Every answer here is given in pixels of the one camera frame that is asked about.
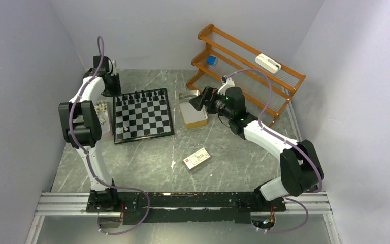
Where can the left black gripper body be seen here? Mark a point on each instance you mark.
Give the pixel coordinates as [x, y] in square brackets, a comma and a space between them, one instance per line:
[114, 88]

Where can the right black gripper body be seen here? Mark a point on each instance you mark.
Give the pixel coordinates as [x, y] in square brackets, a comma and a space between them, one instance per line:
[218, 105]

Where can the black piece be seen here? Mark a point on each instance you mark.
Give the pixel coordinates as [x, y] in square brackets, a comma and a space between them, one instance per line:
[131, 99]

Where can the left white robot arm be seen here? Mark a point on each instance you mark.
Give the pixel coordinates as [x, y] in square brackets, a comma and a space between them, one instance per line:
[82, 129]

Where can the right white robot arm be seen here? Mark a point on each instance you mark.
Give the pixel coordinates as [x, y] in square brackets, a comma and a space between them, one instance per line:
[300, 168]

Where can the tin box black pieces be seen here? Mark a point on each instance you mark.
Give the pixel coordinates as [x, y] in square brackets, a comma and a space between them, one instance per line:
[191, 117]

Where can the tin box white pieces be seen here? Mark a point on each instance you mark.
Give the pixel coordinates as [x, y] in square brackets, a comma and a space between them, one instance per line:
[101, 108]

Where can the black white chessboard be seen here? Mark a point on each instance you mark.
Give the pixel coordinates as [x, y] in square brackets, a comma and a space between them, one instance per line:
[145, 120]

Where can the blue block on rack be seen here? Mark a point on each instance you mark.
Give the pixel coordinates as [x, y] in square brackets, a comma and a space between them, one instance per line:
[211, 60]

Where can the orange wooden rack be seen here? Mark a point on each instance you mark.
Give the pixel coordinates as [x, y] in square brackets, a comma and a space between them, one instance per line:
[259, 86]

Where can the white device on rack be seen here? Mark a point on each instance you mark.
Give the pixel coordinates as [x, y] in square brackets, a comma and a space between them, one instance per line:
[268, 63]

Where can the white red card box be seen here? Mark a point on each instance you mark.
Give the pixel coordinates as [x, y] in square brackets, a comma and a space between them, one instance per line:
[196, 158]

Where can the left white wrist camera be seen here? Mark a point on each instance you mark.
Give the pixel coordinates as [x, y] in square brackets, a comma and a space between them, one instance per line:
[113, 70]

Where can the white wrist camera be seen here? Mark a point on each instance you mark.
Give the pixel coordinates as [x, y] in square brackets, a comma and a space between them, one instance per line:
[227, 82]
[113, 70]

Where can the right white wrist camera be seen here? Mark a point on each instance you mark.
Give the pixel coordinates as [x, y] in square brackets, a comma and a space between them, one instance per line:
[227, 82]

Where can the black mounting base plate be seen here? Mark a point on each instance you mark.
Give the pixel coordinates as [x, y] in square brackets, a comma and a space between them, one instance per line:
[160, 207]

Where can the aluminium rail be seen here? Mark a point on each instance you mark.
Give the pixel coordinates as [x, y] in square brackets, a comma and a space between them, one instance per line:
[75, 204]

